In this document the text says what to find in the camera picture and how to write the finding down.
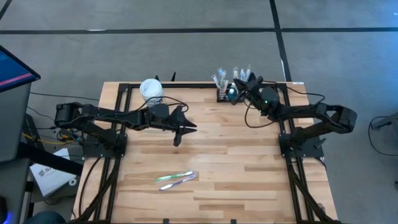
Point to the white paper booklet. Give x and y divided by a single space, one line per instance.
49 180

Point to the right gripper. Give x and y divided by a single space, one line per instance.
255 88

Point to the clear plastic bag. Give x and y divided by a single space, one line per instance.
220 77

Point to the blue mouthwash bottle white cap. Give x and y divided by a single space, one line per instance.
231 93

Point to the black table edge bracket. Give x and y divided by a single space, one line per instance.
233 221
166 221

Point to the black aluminium table frame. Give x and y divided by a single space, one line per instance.
192 85

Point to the black table edge clip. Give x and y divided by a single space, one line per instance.
157 78
173 77

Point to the white label sticker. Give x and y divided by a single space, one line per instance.
298 82

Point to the teal toothbrush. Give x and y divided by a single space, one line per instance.
248 71

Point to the black desk beam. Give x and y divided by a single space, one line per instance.
46 158

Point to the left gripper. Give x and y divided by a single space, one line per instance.
175 121

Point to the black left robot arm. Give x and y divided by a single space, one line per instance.
102 115

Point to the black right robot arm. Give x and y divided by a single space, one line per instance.
304 113

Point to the yellow disinfecting wipes canister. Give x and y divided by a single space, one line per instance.
150 88

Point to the white tape roll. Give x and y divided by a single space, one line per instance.
70 181

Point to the yellow toothbrush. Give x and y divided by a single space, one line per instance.
225 85

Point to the grey metal stand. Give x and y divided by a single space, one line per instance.
385 122

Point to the person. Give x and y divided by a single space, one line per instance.
46 218

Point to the purple toothbrush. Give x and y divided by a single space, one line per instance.
177 183

